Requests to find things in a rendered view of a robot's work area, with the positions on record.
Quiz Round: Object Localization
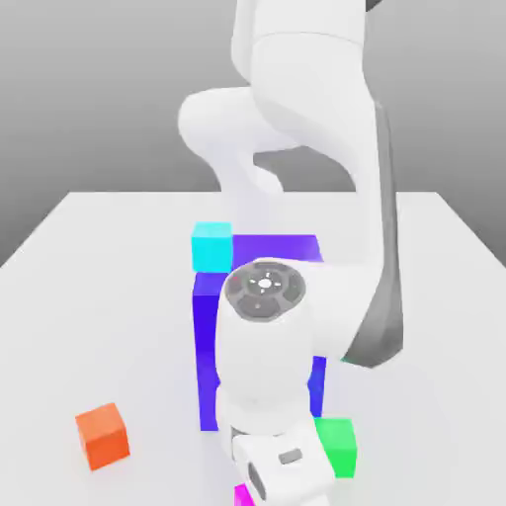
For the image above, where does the small cyan cube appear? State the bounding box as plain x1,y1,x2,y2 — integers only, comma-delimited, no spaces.
190,220,234,275

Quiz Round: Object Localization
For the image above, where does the small green cube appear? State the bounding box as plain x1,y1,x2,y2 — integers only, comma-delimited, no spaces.
313,417,359,480

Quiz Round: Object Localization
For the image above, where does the small orange cube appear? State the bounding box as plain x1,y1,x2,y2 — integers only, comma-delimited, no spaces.
74,401,131,472

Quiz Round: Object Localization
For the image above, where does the small magenta cube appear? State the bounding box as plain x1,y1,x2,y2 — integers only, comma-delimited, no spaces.
233,483,258,506

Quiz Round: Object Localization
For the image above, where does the large blue box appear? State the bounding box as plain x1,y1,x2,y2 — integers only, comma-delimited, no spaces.
192,233,328,433

